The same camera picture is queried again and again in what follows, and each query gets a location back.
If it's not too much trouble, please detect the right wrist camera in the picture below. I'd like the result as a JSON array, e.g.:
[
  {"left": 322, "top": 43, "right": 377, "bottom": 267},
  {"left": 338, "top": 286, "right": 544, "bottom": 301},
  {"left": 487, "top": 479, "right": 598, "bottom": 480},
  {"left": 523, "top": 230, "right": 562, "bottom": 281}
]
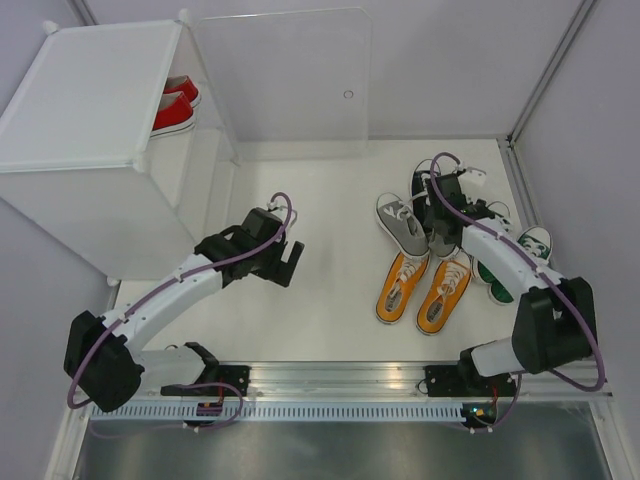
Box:
[{"left": 454, "top": 167, "right": 487, "bottom": 192}]

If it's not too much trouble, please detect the white plastic shoe cabinet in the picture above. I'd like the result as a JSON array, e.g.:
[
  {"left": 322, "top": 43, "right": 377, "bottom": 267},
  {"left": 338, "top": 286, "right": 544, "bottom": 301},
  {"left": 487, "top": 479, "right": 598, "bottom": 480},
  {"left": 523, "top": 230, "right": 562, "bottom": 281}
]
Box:
[{"left": 1, "top": 11, "right": 238, "bottom": 280}]

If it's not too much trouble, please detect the orange sneaker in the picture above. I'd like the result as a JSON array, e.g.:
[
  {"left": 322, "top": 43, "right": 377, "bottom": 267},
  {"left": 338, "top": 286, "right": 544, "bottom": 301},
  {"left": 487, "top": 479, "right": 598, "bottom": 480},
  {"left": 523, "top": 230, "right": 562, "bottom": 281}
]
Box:
[
  {"left": 416, "top": 252, "right": 472, "bottom": 335},
  {"left": 375, "top": 253, "right": 430, "bottom": 325}
]

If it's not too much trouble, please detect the white slotted cable duct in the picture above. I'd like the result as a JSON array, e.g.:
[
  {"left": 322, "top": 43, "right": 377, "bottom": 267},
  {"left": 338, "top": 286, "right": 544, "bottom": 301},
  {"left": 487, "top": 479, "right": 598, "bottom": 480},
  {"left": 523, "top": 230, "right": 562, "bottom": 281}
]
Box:
[{"left": 90, "top": 400, "right": 466, "bottom": 423}]

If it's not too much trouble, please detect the grey sneaker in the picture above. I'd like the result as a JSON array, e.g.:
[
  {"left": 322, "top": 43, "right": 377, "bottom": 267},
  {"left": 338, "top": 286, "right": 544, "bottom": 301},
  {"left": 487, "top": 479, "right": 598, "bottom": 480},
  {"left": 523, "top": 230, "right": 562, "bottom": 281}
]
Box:
[
  {"left": 375, "top": 192, "right": 429, "bottom": 261},
  {"left": 429, "top": 230, "right": 460, "bottom": 261}
]

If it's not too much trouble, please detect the green sneaker left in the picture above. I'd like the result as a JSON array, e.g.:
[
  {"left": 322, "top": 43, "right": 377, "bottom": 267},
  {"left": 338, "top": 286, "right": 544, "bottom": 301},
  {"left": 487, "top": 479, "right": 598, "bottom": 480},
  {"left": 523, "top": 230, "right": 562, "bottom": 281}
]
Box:
[{"left": 487, "top": 200, "right": 514, "bottom": 234}]

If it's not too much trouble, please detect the green sneaker right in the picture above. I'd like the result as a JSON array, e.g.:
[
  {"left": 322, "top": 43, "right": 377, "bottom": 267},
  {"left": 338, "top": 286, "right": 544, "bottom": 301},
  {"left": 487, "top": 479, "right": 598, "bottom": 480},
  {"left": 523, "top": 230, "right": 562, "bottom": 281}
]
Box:
[{"left": 462, "top": 221, "right": 552, "bottom": 305}]

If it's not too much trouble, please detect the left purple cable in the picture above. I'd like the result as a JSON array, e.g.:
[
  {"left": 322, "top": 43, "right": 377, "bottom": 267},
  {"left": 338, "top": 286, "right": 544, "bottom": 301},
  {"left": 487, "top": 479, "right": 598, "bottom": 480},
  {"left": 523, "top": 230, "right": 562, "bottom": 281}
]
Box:
[{"left": 65, "top": 192, "right": 296, "bottom": 441}]

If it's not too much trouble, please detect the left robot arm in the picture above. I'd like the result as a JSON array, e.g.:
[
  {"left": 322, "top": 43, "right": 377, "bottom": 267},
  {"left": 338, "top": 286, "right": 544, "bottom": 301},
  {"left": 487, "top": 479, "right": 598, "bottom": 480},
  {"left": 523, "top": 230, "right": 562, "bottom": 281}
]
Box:
[{"left": 63, "top": 206, "right": 304, "bottom": 412}]

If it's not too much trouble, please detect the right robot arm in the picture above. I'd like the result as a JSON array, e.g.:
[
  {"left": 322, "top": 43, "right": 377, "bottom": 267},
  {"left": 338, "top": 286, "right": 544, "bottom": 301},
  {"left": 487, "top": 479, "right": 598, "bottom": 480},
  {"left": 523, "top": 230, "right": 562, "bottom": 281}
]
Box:
[{"left": 427, "top": 174, "right": 606, "bottom": 395}]

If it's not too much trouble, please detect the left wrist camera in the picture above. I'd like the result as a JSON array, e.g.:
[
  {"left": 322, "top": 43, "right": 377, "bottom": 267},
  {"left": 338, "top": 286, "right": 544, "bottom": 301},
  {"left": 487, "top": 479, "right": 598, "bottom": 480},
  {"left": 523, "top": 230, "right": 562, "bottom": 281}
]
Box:
[{"left": 267, "top": 201, "right": 298, "bottom": 228}]

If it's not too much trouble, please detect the red sneaker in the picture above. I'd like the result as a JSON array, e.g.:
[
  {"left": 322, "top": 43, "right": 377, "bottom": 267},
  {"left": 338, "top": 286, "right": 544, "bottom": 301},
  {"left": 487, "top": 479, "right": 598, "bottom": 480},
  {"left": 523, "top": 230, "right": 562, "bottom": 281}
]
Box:
[
  {"left": 163, "top": 75, "right": 201, "bottom": 108},
  {"left": 150, "top": 91, "right": 195, "bottom": 138}
]

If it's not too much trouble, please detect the green sneaker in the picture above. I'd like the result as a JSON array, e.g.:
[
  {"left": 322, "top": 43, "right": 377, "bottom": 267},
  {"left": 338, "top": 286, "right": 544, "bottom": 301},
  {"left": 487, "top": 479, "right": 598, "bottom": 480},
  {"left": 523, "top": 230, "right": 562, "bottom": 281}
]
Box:
[
  {"left": 487, "top": 200, "right": 514, "bottom": 234},
  {"left": 462, "top": 221, "right": 552, "bottom": 305}
]

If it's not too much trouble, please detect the orange sneaker right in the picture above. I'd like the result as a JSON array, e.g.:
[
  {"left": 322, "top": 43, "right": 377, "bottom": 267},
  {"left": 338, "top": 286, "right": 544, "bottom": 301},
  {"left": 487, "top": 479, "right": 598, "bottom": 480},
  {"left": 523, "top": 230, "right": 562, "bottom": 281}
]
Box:
[{"left": 416, "top": 252, "right": 472, "bottom": 335}]

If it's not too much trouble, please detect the aluminium corner frame left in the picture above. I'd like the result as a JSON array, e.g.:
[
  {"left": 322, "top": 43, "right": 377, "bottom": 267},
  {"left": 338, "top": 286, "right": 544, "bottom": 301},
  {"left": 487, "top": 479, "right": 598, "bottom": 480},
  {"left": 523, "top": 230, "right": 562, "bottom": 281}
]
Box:
[{"left": 66, "top": 0, "right": 101, "bottom": 26}]

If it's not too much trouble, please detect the purple cable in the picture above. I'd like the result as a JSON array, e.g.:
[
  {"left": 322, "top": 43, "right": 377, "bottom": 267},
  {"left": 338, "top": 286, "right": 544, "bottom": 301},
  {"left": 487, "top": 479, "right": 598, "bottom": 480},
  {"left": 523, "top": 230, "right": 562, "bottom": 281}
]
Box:
[
  {"left": 65, "top": 192, "right": 296, "bottom": 441},
  {"left": 429, "top": 152, "right": 609, "bottom": 436}
]

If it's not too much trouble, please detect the aluminium corner frame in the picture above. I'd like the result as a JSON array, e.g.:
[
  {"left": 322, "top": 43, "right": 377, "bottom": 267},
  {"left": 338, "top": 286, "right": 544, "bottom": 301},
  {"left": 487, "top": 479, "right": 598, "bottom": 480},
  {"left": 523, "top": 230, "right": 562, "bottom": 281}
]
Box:
[
  {"left": 66, "top": 0, "right": 101, "bottom": 26},
  {"left": 498, "top": 1, "right": 602, "bottom": 287}
]

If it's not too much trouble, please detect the aluminium mounting rail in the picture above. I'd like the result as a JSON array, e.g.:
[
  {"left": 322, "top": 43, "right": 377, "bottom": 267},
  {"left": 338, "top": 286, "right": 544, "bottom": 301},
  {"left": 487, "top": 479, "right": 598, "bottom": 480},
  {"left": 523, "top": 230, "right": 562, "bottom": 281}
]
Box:
[{"left": 69, "top": 360, "right": 614, "bottom": 401}]

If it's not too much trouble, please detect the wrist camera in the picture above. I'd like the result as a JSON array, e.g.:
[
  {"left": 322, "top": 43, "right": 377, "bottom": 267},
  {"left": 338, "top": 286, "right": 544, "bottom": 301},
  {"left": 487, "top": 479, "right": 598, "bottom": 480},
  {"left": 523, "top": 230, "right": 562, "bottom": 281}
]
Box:
[
  {"left": 454, "top": 167, "right": 487, "bottom": 192},
  {"left": 267, "top": 201, "right": 298, "bottom": 228}
]

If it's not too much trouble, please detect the black sneaker front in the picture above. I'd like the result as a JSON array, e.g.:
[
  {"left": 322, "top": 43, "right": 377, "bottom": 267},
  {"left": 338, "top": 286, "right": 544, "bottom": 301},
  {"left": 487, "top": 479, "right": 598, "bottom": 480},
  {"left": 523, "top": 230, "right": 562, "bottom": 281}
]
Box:
[{"left": 410, "top": 159, "right": 432, "bottom": 200}]

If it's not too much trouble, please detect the orange sneaker left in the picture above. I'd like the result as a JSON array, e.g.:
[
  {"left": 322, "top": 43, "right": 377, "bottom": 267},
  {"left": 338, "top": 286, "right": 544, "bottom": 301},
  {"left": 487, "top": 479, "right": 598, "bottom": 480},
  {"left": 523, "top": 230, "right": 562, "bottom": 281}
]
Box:
[{"left": 375, "top": 253, "right": 430, "bottom": 325}]

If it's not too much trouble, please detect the transparent cabinet door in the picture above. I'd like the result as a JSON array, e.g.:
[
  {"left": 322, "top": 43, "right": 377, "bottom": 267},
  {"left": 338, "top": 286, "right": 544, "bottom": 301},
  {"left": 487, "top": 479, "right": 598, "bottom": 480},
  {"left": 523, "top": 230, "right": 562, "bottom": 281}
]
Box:
[{"left": 194, "top": 7, "right": 372, "bottom": 161}]

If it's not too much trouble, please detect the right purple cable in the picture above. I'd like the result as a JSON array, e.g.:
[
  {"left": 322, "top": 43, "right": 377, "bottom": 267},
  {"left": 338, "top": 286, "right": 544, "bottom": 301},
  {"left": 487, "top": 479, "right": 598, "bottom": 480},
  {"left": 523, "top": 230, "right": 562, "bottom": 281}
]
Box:
[{"left": 429, "top": 152, "right": 609, "bottom": 436}]

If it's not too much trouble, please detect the aluminium corner frame right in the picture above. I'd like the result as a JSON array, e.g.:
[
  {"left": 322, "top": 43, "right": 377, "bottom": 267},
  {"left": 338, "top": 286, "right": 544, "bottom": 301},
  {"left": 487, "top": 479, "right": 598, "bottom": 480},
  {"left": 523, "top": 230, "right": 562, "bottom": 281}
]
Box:
[{"left": 498, "top": 1, "right": 602, "bottom": 287}]

